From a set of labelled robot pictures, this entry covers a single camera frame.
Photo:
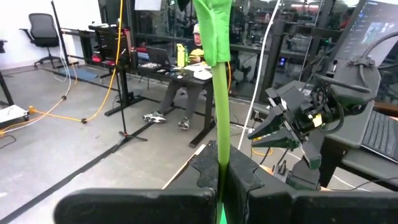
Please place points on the white hanging paper sheet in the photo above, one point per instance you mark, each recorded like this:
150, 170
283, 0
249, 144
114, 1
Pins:
147, 4

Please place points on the black open laptop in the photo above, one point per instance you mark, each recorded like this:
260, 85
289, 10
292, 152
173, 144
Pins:
158, 56

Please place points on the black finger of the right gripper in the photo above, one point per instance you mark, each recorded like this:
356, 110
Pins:
269, 123
276, 140

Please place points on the black mesh office chair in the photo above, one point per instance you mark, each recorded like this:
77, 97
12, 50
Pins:
42, 29

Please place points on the yellow-green water bottle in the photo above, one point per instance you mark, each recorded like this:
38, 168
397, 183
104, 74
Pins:
180, 55

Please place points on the black artificial tulip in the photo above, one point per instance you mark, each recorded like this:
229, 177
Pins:
222, 109

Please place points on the black office desk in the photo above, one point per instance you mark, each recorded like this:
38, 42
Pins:
207, 102

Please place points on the blue floor mat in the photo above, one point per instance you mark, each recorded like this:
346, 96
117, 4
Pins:
77, 73

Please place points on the black pedestal stand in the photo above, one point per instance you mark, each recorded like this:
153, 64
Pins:
126, 104

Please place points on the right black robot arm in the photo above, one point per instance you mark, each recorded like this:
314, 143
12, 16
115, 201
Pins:
354, 81

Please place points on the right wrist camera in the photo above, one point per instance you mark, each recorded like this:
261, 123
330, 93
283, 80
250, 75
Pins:
289, 95

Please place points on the laptop with lit screen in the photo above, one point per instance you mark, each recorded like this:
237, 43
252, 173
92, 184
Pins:
382, 137

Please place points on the white rounded object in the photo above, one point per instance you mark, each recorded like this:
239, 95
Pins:
202, 75

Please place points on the black tripod stand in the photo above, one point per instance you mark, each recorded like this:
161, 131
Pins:
122, 118

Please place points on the black equipment cart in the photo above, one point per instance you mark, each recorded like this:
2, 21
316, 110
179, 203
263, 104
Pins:
109, 43

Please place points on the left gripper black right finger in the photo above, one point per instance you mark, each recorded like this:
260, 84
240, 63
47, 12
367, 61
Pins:
311, 208

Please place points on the white paper sheets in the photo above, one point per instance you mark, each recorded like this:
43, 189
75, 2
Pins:
11, 113

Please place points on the person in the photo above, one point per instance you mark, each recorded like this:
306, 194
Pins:
169, 96

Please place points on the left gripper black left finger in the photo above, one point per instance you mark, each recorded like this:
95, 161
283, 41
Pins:
140, 207

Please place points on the black standing desk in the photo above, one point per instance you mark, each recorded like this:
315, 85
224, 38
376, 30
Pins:
7, 90

